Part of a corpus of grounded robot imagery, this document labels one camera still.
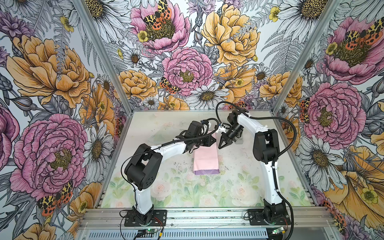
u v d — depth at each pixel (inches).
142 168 19.3
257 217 29.2
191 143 28.1
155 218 28.7
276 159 25.1
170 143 23.8
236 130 33.5
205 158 33.7
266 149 24.4
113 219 30.2
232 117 32.3
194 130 28.8
